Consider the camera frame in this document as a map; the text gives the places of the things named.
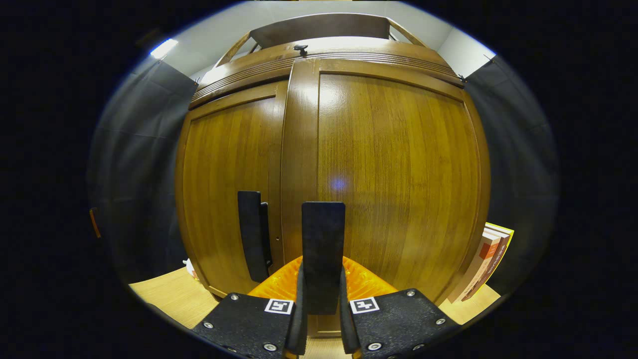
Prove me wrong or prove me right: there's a yellow book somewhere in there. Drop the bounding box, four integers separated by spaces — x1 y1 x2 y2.
486 222 514 252

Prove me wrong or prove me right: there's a wooden double-door shoe cabinet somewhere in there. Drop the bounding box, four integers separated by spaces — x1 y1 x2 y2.
174 12 491 340

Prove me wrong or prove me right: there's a white orange book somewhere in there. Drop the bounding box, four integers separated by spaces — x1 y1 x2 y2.
447 232 501 304

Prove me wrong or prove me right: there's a wooden shoe cabinet door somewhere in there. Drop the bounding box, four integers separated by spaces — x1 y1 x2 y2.
174 80 290 300
280 58 491 305

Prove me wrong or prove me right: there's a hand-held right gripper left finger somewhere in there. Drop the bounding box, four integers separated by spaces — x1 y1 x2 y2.
192 257 307 359

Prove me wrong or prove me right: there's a ribbed wooden drawer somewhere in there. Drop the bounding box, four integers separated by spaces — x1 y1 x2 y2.
189 37 467 110

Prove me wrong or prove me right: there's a red book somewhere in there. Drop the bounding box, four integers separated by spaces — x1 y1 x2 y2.
461 234 510 301

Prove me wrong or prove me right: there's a black door handle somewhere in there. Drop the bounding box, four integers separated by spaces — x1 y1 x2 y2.
302 201 346 316
237 191 274 283

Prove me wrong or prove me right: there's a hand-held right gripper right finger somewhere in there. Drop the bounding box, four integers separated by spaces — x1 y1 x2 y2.
339 257 462 359

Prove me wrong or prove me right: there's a ceiling light panel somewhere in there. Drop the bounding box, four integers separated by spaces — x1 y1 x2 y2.
151 39 178 59

